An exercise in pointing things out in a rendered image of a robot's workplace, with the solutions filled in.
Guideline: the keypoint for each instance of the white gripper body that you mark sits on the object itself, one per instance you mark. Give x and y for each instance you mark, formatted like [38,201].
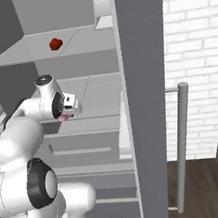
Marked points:
[76,109]

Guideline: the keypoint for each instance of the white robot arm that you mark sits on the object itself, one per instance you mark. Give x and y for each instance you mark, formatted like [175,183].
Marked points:
[24,193]

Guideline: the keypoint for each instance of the pink raw steak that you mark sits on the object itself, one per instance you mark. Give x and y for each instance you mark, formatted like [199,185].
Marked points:
[62,118]

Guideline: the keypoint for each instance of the red bell pepper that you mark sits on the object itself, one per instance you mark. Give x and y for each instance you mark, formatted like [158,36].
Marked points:
[56,44]

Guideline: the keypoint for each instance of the glass fridge shelf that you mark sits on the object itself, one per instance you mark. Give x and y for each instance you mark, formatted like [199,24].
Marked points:
[102,95]
[29,50]

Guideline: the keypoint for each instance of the grey fridge drawer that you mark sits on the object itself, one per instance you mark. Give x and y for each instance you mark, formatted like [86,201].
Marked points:
[87,145]
[113,198]

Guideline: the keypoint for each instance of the white door bin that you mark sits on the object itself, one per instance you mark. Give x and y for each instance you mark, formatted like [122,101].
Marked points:
[122,129]
[103,10]

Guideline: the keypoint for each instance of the grey fridge body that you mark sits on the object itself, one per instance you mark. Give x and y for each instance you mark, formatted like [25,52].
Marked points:
[53,9]

